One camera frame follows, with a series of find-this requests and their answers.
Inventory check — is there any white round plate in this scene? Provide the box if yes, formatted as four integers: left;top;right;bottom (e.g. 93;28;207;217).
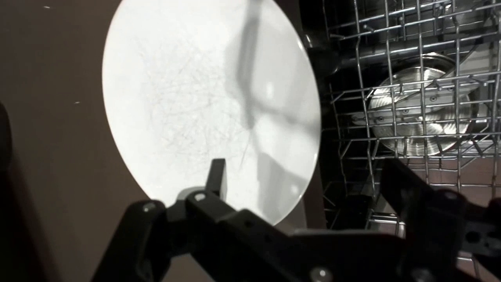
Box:
101;0;323;225

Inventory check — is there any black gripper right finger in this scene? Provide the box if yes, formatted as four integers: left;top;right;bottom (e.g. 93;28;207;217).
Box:
381;155;501;282

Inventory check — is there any wire dishwasher rack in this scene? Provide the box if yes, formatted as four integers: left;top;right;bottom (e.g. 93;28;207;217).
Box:
300;0;501;231

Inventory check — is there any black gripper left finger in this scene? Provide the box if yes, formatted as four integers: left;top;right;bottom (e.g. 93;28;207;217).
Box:
93;158;315;282

